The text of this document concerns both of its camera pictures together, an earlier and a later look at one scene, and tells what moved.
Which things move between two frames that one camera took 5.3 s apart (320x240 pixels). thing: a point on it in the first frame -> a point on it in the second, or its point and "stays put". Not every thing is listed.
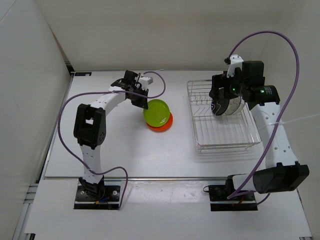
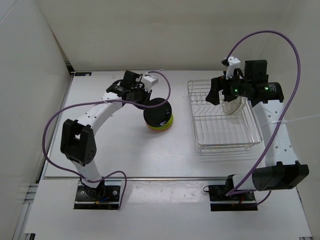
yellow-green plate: x=158 y=113 -> x=166 y=126
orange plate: x=163 y=128 stays put
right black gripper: x=222 y=81 stays put
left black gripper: x=142 y=103 stays put
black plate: x=219 y=106 -> x=159 y=116
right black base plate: x=218 y=195 stays put
